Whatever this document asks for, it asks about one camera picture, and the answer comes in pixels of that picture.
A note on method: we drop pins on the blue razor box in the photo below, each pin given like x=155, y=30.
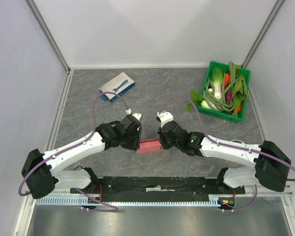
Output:
x=120, y=84

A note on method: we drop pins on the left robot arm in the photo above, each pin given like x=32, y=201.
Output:
x=45, y=172

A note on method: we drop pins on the slotted cable duct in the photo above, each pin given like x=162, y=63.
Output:
x=84, y=201

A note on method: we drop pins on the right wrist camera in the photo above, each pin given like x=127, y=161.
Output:
x=164, y=117

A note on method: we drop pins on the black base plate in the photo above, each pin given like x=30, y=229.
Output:
x=157, y=189

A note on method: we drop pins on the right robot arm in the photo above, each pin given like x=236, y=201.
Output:
x=264, y=164

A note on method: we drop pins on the toy spinach leaf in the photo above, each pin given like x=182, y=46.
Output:
x=239, y=91

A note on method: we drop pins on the toy bok choy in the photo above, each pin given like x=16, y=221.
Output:
x=211, y=98

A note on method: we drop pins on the toy green beans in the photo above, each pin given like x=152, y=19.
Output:
x=227, y=102

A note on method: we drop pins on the pink paper box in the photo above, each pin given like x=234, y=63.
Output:
x=149, y=145

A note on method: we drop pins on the toy carrot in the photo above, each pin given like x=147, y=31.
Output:
x=227, y=80

